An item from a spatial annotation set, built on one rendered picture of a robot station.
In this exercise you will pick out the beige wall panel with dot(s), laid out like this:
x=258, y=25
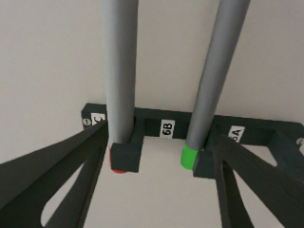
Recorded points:
x=52, y=64

